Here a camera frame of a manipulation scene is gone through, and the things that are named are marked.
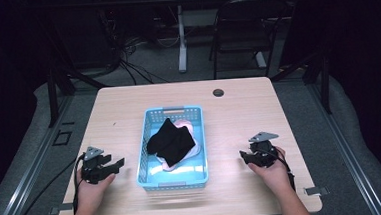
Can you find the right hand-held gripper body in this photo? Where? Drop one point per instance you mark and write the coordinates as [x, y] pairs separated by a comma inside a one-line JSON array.
[[264, 149]]

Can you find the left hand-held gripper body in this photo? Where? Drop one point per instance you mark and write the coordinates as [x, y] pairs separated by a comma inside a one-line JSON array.
[[93, 167]]

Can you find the person's left hand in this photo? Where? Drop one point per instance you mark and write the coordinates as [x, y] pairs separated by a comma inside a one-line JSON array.
[[91, 192]]

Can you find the person's right hand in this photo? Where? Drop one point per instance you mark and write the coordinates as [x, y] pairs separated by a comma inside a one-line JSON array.
[[274, 175]]

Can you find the blue plastic basket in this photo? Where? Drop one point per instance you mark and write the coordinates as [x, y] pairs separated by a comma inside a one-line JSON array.
[[196, 174]]

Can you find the black cloth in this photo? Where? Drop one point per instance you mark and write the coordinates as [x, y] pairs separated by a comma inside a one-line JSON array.
[[172, 142]]

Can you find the white desk foot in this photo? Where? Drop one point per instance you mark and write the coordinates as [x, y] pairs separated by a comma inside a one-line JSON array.
[[261, 59]]

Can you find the black folding chair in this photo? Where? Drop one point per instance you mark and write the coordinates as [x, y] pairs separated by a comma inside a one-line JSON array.
[[241, 44]]

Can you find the white desk leg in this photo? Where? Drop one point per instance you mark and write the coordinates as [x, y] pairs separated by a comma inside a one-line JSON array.
[[181, 41]]

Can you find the grey metal table bracket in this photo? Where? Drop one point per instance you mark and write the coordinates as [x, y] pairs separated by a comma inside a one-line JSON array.
[[61, 208], [315, 191]]

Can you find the aluminium floor rail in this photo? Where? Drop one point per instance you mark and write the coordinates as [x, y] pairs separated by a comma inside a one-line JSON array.
[[28, 170], [348, 158]]

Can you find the black metal stand frame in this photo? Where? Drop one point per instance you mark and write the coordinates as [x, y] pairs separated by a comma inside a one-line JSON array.
[[324, 86], [53, 96]]

